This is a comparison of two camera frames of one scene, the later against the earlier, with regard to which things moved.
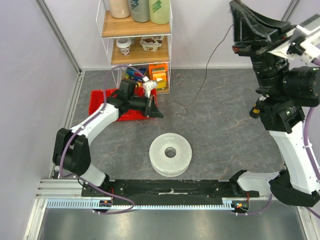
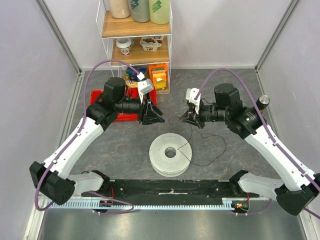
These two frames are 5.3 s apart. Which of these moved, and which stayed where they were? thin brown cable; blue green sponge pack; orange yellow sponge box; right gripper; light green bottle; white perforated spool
Moved: right gripper; thin brown cable
Stayed: light green bottle; orange yellow sponge box; blue green sponge pack; white perforated spool
